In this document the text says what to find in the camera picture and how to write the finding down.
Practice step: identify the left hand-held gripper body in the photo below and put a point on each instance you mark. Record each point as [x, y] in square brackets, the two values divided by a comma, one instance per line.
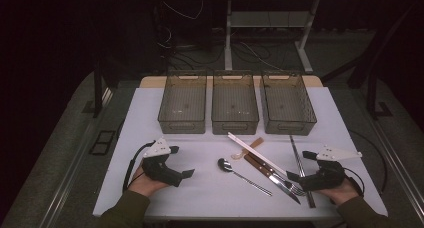
[160, 169]

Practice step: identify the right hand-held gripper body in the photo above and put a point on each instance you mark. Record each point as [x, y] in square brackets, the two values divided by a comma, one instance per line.
[325, 179]

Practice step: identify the metal chopstick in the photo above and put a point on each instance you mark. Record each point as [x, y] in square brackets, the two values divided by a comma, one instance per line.
[296, 154]
[311, 201]

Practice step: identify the metal spoon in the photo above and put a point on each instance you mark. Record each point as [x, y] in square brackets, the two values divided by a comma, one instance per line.
[225, 165]

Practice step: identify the smoky transparent plastic bin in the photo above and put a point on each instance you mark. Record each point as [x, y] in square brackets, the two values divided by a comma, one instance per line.
[183, 104]
[286, 104]
[234, 104]

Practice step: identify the person's left hand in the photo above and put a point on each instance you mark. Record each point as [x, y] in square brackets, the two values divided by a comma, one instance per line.
[145, 186]

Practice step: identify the person's right hand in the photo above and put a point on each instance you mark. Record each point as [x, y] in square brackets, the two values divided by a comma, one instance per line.
[343, 194]

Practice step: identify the white table mat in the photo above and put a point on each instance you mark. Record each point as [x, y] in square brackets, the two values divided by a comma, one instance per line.
[200, 191]

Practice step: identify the black metal stand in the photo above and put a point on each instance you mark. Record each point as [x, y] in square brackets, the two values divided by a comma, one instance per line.
[371, 88]
[97, 94]

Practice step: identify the black floor frame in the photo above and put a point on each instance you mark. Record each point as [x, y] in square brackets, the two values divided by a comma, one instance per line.
[107, 132]

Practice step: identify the aluminium floor rail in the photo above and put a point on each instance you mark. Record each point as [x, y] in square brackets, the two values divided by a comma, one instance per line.
[400, 168]
[73, 164]

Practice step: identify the white metal desk frame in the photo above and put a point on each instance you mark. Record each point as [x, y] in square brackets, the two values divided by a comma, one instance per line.
[228, 38]

